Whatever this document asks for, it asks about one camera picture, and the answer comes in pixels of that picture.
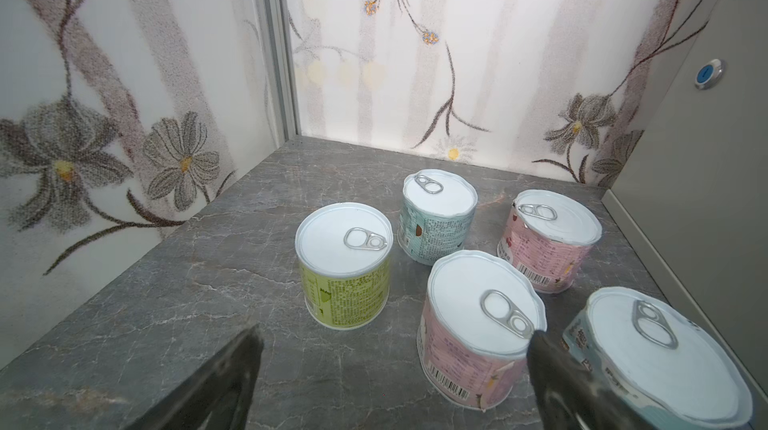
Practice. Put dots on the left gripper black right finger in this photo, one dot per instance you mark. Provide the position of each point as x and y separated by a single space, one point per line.
568 396

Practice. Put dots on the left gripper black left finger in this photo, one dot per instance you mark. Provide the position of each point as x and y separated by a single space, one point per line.
218 395

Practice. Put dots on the teal coconut can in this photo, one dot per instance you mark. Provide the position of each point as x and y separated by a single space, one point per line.
663 365

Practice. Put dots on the pink can front left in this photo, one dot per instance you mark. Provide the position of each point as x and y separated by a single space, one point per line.
479 317

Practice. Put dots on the pink can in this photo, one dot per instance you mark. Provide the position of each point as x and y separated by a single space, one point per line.
547 237
479 317

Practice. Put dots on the pink can rear left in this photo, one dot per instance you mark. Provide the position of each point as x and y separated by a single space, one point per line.
547 237

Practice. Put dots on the green label can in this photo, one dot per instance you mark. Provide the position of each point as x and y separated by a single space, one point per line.
343 252

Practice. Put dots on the teal can rear left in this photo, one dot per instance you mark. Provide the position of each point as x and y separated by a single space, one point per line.
436 215

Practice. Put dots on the grey metal cabinet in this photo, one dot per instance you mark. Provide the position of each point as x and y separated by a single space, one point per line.
692 198

